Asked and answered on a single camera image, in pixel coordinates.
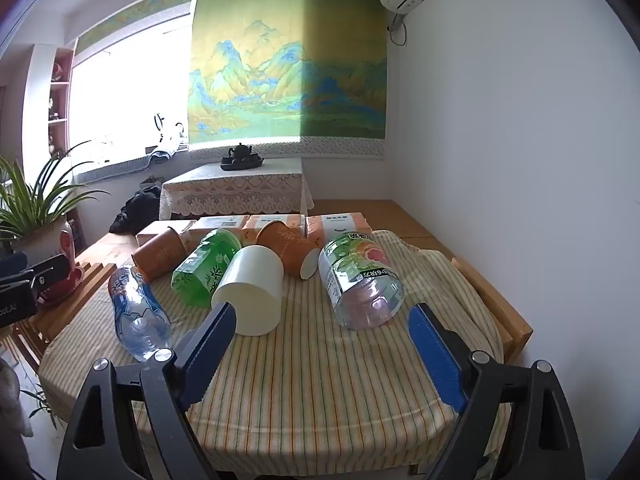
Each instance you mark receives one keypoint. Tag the potted green plant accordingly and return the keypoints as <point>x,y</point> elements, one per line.
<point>40,210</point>

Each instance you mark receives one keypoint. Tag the red saucer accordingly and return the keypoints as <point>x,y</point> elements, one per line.
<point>62,285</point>

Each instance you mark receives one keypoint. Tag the dark tea tray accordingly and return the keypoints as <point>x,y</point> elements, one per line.
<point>242,165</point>

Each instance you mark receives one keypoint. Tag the landscape painting roller blind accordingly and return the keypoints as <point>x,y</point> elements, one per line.
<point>300,70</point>

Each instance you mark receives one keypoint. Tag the dark teapot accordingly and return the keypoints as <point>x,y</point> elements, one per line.
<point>241,152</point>

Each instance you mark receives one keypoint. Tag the pink label clear bottle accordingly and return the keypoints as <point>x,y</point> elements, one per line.
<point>357,280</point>

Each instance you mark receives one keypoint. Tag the rolled-up landscape blind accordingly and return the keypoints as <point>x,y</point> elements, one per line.
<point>135,12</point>

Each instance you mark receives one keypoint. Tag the green label plastic bottle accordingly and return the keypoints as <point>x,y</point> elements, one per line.
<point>205,267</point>

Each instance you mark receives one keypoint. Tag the white cup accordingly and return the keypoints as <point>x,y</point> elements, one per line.
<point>250,285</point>

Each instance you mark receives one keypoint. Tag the white wall shelf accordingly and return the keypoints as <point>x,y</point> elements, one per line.
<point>55,95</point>

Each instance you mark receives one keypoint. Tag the black bag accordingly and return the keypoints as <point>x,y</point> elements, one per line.
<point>140,207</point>

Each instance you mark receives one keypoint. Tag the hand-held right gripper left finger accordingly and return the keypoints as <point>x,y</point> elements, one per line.
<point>212,340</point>

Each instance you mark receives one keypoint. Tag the orange patterned paper cup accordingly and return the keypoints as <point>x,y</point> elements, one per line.
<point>160,255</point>
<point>290,250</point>

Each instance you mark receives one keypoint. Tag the blue label clear bottle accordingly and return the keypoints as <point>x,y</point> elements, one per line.
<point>135,310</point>

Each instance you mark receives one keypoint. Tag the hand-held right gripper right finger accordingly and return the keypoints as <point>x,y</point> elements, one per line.
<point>432,347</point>

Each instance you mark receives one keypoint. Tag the lace cloth covered table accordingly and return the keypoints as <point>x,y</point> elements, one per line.
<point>230,190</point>

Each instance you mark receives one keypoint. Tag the striped tablecloth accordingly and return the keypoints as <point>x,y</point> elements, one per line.
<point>310,375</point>

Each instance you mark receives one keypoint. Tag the wooden slatted rack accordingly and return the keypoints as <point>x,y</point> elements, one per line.
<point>65,310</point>

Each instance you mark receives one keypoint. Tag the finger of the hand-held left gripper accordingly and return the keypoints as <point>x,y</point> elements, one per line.
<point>50,272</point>

